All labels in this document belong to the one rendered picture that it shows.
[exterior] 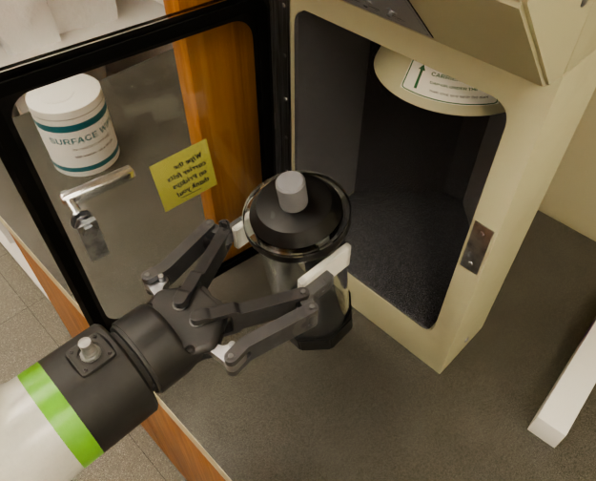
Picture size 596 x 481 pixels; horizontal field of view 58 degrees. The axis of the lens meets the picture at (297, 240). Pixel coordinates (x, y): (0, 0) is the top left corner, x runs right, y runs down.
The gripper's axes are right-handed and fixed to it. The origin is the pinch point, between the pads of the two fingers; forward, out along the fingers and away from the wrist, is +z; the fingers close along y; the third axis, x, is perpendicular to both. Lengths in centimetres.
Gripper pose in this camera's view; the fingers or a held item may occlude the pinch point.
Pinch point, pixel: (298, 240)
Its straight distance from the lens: 56.0
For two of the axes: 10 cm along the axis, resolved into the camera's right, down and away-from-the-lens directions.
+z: 7.1, -5.2, 4.7
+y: -7.1, -5.3, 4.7
